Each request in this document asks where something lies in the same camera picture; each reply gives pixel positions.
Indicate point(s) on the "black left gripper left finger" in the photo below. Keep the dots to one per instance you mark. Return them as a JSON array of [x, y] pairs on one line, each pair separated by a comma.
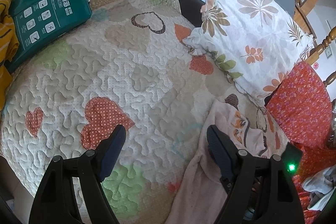
[[55, 200]]

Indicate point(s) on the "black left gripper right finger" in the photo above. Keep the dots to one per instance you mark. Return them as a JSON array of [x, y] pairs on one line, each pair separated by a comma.
[[259, 190]]

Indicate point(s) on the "pink garment with grey waistband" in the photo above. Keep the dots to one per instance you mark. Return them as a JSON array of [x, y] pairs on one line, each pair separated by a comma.
[[201, 194]]

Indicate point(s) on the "grey white cloth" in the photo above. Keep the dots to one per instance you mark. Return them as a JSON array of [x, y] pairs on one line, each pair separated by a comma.
[[321, 187]]

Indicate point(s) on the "orange floral blanket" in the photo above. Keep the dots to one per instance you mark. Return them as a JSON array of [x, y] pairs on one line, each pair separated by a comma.
[[302, 108]]

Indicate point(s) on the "heart-patterned quilted bedspread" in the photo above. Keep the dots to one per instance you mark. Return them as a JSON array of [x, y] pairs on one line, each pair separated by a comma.
[[126, 65]]

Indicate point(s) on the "white floral pillow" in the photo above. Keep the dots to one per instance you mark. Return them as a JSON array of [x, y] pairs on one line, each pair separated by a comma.
[[255, 43]]

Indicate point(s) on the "yellow striped cloth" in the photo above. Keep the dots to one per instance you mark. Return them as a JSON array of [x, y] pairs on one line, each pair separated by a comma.
[[8, 47]]

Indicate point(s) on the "green packaged box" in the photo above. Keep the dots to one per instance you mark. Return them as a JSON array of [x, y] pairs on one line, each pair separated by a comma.
[[39, 22]]

